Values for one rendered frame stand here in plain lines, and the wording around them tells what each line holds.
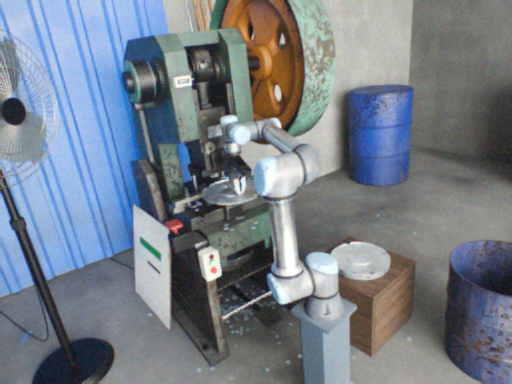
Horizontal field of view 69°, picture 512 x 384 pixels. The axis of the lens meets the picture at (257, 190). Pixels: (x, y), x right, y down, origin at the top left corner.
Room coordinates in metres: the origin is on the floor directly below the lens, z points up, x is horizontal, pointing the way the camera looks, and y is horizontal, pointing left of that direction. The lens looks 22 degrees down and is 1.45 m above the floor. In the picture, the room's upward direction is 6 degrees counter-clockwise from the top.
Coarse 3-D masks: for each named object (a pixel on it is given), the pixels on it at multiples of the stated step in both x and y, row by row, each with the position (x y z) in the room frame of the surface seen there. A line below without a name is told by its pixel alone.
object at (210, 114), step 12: (204, 108) 1.75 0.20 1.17; (216, 108) 1.73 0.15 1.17; (204, 120) 1.70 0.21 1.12; (216, 120) 1.73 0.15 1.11; (204, 132) 1.69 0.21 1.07; (216, 132) 1.72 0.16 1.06; (216, 144) 1.72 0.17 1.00; (204, 156) 1.68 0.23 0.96; (216, 156) 1.68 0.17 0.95; (204, 168) 1.70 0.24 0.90; (216, 168) 1.68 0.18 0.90
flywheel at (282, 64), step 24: (240, 0) 2.04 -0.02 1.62; (264, 0) 1.93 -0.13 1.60; (240, 24) 2.13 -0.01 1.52; (264, 24) 1.95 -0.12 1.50; (288, 24) 1.74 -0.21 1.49; (264, 48) 1.94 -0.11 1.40; (288, 48) 1.80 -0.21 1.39; (264, 72) 1.92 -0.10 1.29; (288, 72) 1.81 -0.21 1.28; (264, 96) 1.99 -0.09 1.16; (288, 96) 1.82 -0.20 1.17; (288, 120) 1.78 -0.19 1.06
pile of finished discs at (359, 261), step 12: (336, 252) 1.65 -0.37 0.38; (348, 252) 1.63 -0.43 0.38; (360, 252) 1.61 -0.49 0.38; (372, 252) 1.61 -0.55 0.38; (384, 252) 1.60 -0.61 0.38; (348, 264) 1.53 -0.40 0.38; (360, 264) 1.51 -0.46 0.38; (372, 264) 1.51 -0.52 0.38; (384, 264) 1.50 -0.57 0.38; (348, 276) 1.46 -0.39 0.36; (360, 276) 1.43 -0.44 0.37; (372, 276) 1.43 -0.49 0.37
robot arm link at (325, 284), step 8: (312, 256) 1.17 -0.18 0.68; (320, 256) 1.17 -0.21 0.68; (328, 256) 1.17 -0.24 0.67; (304, 264) 1.14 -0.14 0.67; (312, 264) 1.12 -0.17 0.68; (320, 264) 1.12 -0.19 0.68; (328, 264) 1.12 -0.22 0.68; (336, 264) 1.13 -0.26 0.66; (312, 272) 1.11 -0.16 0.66; (320, 272) 1.10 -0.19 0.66; (328, 272) 1.10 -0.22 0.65; (336, 272) 1.12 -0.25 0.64; (312, 280) 1.09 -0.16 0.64; (320, 280) 1.09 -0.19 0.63; (328, 280) 1.10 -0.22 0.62; (336, 280) 1.12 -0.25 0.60; (320, 288) 1.09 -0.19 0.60; (328, 288) 1.10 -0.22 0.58; (336, 288) 1.12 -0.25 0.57; (320, 296) 1.10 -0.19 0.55; (328, 296) 1.10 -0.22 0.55
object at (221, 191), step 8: (216, 184) 1.74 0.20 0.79; (224, 184) 1.73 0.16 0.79; (248, 184) 1.71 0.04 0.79; (208, 192) 1.65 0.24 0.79; (216, 192) 1.64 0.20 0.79; (224, 192) 1.62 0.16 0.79; (232, 192) 1.61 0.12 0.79; (248, 192) 1.61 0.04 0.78; (256, 192) 1.60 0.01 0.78; (208, 200) 1.56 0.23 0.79; (216, 200) 1.55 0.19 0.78; (224, 200) 1.55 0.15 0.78; (232, 200) 1.54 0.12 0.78; (240, 200) 1.53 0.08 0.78; (248, 200) 1.52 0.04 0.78
